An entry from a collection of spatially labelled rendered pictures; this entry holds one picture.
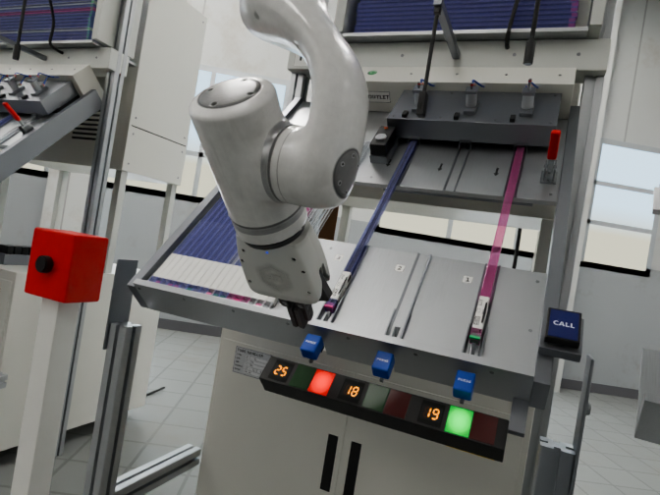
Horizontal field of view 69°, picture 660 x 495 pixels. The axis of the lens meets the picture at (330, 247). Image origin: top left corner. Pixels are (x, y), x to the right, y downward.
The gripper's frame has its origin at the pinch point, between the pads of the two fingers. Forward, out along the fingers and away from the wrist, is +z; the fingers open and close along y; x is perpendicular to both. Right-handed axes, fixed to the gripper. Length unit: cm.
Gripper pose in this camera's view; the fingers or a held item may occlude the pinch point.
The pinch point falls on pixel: (300, 310)
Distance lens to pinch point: 66.6
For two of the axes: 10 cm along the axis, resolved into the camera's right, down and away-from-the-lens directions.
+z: 1.7, 7.3, 6.7
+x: 3.8, -6.7, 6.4
